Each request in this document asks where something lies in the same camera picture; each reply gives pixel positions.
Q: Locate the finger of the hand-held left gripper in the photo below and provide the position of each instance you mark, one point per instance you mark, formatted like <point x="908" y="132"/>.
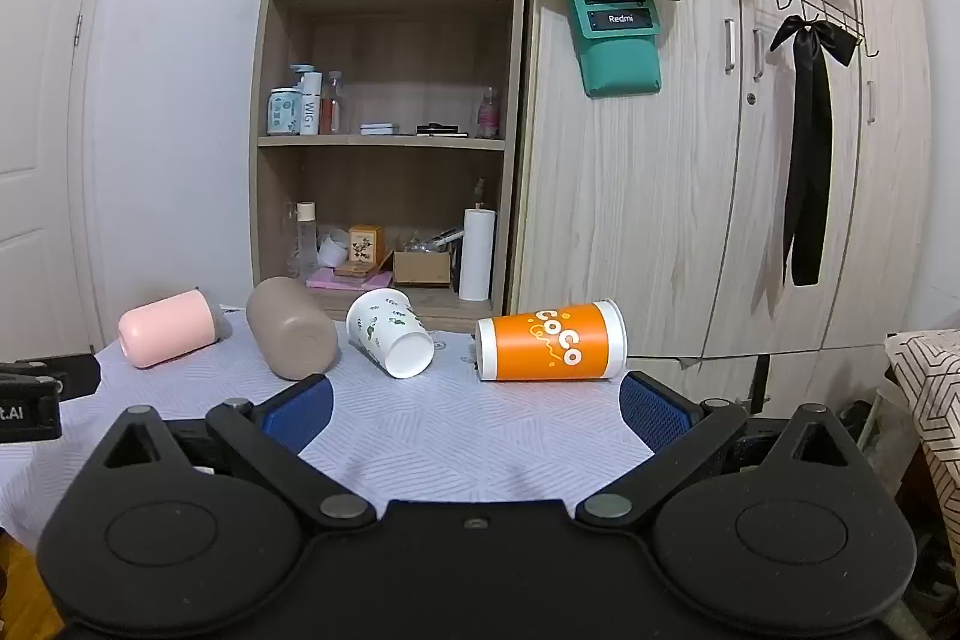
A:
<point x="71" y="376"/>

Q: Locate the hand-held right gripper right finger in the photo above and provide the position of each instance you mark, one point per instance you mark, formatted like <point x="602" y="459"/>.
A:
<point x="656" y="413"/>

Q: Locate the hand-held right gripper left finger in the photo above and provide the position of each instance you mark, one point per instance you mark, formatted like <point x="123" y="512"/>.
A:
<point x="298" y="413"/>

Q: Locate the taupe plastic cup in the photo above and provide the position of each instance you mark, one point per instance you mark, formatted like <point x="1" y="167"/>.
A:
<point x="289" y="329"/>

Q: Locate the pink plastic cup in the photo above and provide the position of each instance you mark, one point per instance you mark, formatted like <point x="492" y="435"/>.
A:
<point x="165" y="329"/>

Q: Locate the white leaf print paper cup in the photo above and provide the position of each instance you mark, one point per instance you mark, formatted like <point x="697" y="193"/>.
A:
<point x="382" y="325"/>

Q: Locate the orange paper cup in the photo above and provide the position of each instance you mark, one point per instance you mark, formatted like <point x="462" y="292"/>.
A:
<point x="551" y="344"/>

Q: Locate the pink book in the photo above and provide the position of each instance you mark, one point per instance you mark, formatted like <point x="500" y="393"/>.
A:
<point x="337" y="282"/>

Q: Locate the white patterned tablecloth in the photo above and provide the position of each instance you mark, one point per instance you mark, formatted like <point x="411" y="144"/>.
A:
<point x="450" y="434"/>

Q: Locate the clear bottle cream cap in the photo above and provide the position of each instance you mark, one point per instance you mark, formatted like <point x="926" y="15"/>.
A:
<point x="306" y="246"/>

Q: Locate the small white mug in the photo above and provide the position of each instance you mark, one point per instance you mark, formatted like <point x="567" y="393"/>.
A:
<point x="334" y="248"/>

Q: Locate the yellow printed box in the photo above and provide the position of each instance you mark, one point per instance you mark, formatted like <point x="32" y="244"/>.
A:
<point x="366" y="244"/>

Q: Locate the brown cardboard box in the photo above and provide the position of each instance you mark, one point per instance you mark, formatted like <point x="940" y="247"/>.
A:
<point x="421" y="269"/>

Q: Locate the light wooden wardrobe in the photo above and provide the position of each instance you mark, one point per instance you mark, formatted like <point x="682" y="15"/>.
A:
<point x="637" y="197"/>

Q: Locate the white paper towel roll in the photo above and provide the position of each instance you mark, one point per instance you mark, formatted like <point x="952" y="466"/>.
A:
<point x="476" y="254"/>

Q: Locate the geometric patterned cloth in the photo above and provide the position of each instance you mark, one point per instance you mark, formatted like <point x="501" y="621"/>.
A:
<point x="930" y="377"/>

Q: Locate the white door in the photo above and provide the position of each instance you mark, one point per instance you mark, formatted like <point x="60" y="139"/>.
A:
<point x="37" y="85"/>

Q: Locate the flat metal tin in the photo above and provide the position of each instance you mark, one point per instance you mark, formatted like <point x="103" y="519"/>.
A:
<point x="377" y="129"/>

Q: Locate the black ribbon bow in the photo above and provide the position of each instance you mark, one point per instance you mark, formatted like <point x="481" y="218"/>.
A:
<point x="810" y="160"/>

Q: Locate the teal patterned can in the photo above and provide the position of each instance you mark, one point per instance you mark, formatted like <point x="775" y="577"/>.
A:
<point x="283" y="114"/>

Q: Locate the reddish brown bottle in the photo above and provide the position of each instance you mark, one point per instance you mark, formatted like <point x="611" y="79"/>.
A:
<point x="331" y="111"/>

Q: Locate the white pump bottle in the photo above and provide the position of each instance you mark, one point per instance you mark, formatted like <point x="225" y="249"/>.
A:
<point x="310" y="108"/>

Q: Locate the flat black case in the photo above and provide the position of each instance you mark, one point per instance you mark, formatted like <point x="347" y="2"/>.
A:
<point x="442" y="129"/>

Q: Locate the pink bottle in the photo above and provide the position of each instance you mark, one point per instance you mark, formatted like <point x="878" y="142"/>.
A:
<point x="489" y="119"/>

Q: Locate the wooden open shelf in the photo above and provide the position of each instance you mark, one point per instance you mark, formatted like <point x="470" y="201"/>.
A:
<point x="390" y="51"/>

